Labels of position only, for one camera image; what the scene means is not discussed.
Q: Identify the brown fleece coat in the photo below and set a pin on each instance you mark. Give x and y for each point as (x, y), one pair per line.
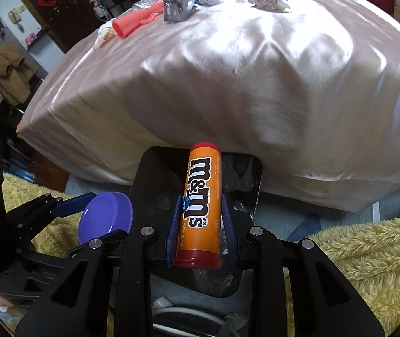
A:
(7, 73)

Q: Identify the person's left forearm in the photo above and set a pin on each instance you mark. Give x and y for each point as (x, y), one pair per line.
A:
(5, 309)

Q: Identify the yellow cloth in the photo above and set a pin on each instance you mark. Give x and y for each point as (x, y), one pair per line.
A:
(18, 130)

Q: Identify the small pink item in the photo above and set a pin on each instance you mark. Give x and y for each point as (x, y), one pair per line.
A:
(33, 38)

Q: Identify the purple plastic lid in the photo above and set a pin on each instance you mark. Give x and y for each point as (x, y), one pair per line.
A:
(105, 214)

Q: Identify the clear plastic wrapper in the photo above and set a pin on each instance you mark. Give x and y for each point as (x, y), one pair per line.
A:
(142, 5)

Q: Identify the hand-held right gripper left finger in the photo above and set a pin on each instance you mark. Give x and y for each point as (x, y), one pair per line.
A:
(172, 231)

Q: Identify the orange candy tube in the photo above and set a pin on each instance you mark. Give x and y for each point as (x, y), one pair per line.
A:
(196, 200)

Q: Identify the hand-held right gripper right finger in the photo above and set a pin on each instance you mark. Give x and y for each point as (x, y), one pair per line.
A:
(230, 231)

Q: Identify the pink satin tablecloth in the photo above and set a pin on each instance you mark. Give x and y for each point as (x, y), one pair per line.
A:
(238, 94)

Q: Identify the yellow fluffy blanket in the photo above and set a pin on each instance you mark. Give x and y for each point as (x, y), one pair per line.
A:
(361, 259)

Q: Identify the wall intercom phone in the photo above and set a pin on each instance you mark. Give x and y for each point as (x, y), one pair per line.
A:
(17, 15)

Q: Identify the dark wooden door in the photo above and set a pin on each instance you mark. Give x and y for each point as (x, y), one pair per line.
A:
(70, 21)

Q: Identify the black trash bin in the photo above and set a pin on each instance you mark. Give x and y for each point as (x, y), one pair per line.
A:
(158, 182)

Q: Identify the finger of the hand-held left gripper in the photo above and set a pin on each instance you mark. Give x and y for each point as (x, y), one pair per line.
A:
(70, 205)
(42, 259)

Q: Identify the grey blue cloth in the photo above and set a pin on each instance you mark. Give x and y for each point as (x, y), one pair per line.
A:
(291, 224)

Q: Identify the coral plastic tube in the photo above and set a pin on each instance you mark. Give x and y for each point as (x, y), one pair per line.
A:
(133, 23)

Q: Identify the white crumpled tissue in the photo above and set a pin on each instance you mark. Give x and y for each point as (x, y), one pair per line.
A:
(103, 35)

